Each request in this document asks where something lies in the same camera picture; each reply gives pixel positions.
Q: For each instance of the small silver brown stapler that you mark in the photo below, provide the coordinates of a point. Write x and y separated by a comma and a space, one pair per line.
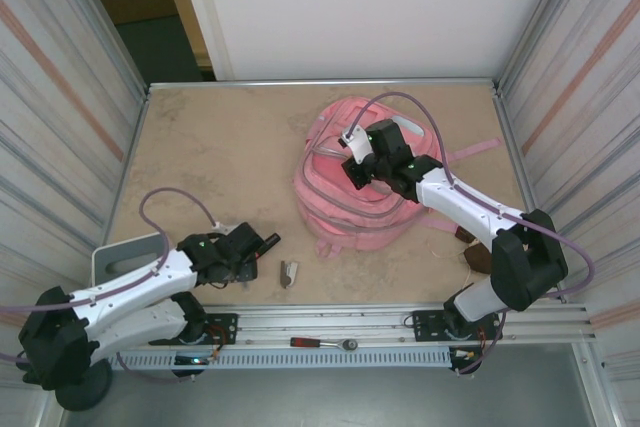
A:
288, 274

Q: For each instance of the aluminium back rail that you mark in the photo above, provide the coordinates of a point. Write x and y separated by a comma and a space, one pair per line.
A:
250, 84

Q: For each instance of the black round base stand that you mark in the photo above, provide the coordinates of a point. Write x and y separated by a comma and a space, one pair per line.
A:
85, 389

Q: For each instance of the small dark brown block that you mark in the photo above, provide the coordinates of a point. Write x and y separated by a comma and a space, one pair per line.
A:
462, 234

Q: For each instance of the pink backpack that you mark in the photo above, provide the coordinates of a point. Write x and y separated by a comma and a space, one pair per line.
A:
340, 207

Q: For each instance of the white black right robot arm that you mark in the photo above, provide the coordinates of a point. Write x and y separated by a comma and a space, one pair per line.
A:
460, 202

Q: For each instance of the orange black highlighter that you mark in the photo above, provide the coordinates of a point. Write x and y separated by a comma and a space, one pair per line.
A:
270, 242

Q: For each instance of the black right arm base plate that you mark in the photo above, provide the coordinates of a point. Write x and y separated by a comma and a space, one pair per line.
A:
425, 324

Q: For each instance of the small circuit board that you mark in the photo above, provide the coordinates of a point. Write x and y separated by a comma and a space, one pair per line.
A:
467, 356
192, 360

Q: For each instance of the white door frame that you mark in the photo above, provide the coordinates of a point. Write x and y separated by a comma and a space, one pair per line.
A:
202, 12

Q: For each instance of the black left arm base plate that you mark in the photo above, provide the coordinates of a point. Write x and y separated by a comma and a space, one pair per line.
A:
222, 324

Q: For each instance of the aluminium front rail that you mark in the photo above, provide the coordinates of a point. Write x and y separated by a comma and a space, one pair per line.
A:
320, 319

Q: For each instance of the dark brown lump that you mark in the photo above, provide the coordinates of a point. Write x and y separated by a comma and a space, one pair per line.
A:
477, 259

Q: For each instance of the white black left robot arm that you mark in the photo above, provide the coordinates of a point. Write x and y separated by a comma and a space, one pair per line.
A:
125, 302

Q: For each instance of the aluminium rail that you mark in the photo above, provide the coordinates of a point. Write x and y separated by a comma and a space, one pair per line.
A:
320, 319
250, 84

